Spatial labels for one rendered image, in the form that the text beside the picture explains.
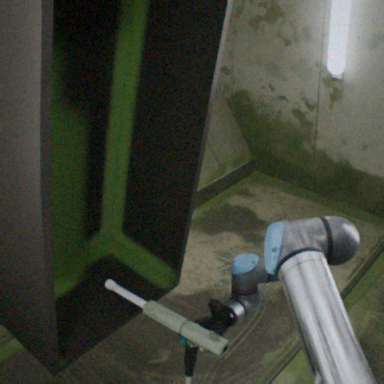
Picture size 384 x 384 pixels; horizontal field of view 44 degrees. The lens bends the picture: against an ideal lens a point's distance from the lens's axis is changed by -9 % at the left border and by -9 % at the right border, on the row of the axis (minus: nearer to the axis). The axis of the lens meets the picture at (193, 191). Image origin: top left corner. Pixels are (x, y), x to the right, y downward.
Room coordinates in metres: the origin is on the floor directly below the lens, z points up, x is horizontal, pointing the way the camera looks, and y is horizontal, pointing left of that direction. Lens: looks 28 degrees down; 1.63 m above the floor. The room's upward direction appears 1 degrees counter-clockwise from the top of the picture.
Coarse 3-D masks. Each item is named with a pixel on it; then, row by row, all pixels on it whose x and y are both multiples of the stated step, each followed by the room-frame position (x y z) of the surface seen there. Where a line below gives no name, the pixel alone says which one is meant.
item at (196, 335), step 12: (108, 288) 1.33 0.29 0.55; (120, 288) 1.31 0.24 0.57; (132, 300) 1.26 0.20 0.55; (144, 300) 1.25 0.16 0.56; (144, 312) 1.21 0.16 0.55; (156, 312) 1.19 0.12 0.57; (168, 312) 1.19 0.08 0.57; (168, 324) 1.15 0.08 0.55; (180, 324) 1.13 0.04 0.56; (192, 324) 1.13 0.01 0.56; (192, 336) 1.09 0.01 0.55; (204, 336) 1.08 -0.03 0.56; (216, 336) 1.06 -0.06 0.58; (192, 348) 1.09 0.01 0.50; (204, 348) 1.06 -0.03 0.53; (216, 348) 1.04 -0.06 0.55; (192, 360) 1.09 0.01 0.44; (192, 372) 1.10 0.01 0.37
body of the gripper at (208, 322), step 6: (228, 312) 1.25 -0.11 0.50; (204, 318) 1.22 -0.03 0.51; (210, 318) 1.22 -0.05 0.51; (216, 318) 1.22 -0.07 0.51; (228, 318) 1.25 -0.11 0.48; (234, 318) 1.25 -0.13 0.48; (204, 324) 1.19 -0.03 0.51; (210, 324) 1.19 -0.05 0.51; (216, 324) 1.19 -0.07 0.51; (222, 324) 1.19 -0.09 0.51; (228, 324) 1.24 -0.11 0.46; (210, 330) 1.16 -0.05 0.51; (222, 330) 1.19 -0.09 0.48; (222, 336) 1.19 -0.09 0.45
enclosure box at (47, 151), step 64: (0, 0) 0.94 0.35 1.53; (64, 0) 1.34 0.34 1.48; (128, 0) 1.54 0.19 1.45; (192, 0) 1.42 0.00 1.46; (0, 64) 0.96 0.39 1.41; (64, 64) 1.38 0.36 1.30; (128, 64) 1.58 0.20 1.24; (192, 64) 1.42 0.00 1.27; (0, 128) 0.99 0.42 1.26; (64, 128) 1.41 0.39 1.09; (128, 128) 1.59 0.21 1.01; (192, 128) 1.42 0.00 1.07; (0, 192) 1.03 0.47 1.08; (64, 192) 1.45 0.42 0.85; (128, 192) 1.60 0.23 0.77; (192, 192) 1.39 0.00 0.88; (0, 256) 1.08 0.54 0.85; (64, 256) 1.48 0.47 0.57; (128, 256) 1.58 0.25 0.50; (0, 320) 1.16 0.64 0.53; (64, 320) 1.22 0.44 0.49; (128, 320) 1.25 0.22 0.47
